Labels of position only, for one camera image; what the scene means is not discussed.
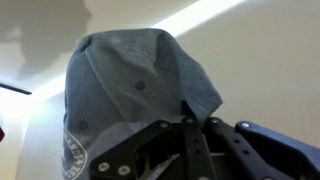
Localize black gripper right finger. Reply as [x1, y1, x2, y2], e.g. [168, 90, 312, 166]
[203, 116, 320, 180]

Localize blue-grey cap with emblem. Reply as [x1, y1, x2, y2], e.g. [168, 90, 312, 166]
[61, 28, 224, 180]

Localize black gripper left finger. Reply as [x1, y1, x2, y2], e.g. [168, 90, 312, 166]
[88, 116, 218, 180]

